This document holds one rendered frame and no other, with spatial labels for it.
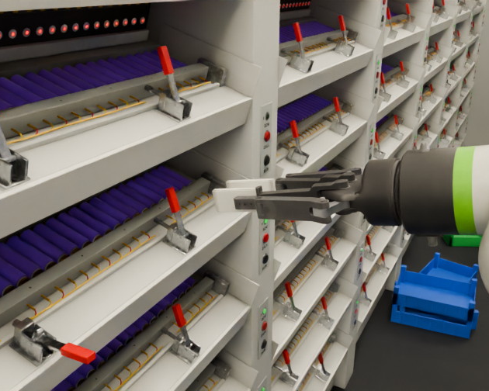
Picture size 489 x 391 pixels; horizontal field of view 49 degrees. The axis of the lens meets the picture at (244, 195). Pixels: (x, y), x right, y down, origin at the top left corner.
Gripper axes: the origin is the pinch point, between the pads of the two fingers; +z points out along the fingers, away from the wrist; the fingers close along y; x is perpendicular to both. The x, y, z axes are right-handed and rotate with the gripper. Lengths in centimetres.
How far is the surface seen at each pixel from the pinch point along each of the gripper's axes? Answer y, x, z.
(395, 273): 158, -91, 28
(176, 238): -1.1, -5.8, 11.7
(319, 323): 68, -63, 25
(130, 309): -14.3, -9.5, 10.4
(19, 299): -24.7, -2.8, 15.1
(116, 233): -7.8, -2.3, 16.0
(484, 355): 129, -108, -10
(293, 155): 42.2, -5.9, 12.3
